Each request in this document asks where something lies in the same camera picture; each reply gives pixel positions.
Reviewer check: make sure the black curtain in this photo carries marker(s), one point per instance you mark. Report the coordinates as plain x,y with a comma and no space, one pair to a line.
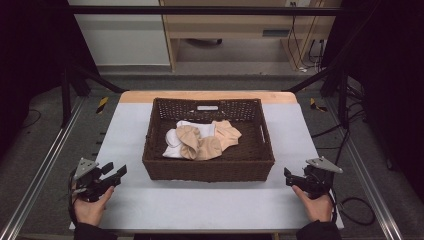
30,60
390,83

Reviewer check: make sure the beige sock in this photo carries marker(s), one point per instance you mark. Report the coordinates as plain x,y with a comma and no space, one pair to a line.
209,149
189,140
227,133

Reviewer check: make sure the white sock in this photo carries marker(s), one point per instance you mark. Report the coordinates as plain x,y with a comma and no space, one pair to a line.
172,138

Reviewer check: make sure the person's right hand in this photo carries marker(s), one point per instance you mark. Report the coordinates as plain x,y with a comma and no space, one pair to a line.
316,208

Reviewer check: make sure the black yellow striped tape marker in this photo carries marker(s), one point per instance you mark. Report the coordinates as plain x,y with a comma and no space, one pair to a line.
316,105
102,104

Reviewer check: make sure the white cabinet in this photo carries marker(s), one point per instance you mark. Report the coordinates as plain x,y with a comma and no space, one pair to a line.
120,36

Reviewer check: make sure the aluminium rail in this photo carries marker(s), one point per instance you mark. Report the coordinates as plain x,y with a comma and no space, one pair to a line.
40,166
370,180

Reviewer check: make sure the person's left hand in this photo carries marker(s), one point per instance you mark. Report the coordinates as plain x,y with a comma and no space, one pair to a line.
89,210

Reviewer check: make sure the light grey table mat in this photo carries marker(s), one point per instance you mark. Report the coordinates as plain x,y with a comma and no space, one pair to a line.
206,206

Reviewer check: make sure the black horizontal frame bar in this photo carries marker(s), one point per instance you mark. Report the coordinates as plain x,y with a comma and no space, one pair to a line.
200,10

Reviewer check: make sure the brown wicker basket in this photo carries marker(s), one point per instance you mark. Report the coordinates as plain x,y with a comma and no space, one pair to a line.
206,168

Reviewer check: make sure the wooden desk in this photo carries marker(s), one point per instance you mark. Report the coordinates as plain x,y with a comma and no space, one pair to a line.
233,25

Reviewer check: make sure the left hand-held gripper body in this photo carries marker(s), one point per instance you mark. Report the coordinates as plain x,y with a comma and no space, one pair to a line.
90,181

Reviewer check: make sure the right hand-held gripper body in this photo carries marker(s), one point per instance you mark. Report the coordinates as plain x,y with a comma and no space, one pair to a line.
316,181

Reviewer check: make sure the black metal stand strut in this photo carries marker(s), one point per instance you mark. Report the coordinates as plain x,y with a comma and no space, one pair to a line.
333,80
76,80

